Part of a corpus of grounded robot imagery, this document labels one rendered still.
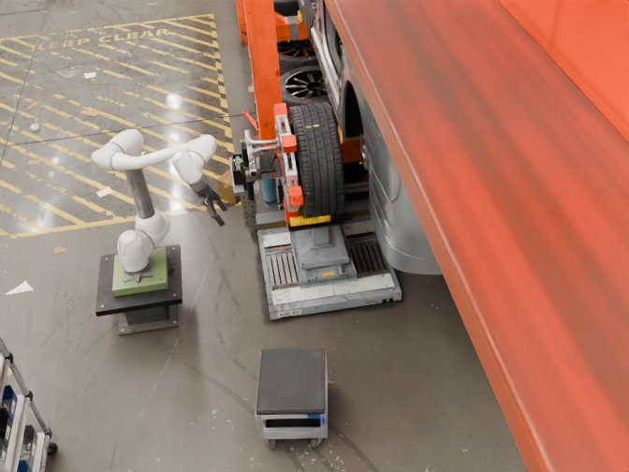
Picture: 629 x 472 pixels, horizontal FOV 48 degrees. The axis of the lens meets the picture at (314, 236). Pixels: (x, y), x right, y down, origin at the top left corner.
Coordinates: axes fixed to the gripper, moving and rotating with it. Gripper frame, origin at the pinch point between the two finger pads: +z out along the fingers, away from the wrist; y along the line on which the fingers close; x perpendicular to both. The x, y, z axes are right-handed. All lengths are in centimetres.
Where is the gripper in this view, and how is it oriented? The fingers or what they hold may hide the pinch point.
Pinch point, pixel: (223, 215)
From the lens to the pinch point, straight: 370.2
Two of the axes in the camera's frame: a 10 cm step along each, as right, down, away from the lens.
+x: -8.8, 3.9, 2.8
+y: 0.0, -5.8, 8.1
